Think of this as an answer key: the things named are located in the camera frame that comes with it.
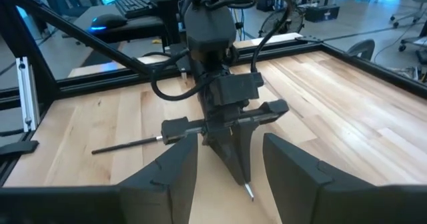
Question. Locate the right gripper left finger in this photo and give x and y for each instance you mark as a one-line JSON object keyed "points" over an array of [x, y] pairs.
{"points": [[166, 184]]}

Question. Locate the black frame clamp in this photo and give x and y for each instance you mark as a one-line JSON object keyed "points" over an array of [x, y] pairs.
{"points": [[18, 148]]}

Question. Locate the black aluminium table frame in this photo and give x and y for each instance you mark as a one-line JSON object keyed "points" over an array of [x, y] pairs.
{"points": [[100, 80]]}

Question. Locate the thin black brush silver ferrule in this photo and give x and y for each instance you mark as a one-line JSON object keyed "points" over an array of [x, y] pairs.
{"points": [[126, 145]]}

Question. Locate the black keyboard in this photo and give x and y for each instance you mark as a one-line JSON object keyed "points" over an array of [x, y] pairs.
{"points": [[135, 5]]}

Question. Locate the black equipment box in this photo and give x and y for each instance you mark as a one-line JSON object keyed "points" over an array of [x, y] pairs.
{"points": [[322, 13]]}

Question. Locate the black liner brush white print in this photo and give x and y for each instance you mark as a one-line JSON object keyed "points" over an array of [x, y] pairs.
{"points": [[248, 191]]}

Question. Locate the black floor fan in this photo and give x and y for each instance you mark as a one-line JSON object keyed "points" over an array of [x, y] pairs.
{"points": [[282, 22]]}

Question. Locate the grey chair back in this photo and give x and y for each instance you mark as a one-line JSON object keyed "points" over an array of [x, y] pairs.
{"points": [[362, 49]]}

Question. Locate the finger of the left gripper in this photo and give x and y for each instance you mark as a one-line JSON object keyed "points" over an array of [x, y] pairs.
{"points": [[227, 150], [248, 140]]}

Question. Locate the black computer mouse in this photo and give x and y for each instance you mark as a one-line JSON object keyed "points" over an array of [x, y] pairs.
{"points": [[108, 21]]}

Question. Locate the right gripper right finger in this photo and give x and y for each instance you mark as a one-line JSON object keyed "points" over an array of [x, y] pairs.
{"points": [[307, 190]]}

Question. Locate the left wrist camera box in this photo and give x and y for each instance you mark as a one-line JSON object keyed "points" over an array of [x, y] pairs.
{"points": [[240, 87]]}

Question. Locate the aluminium extrusion post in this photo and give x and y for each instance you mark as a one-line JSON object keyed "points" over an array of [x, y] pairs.
{"points": [[28, 94]]}

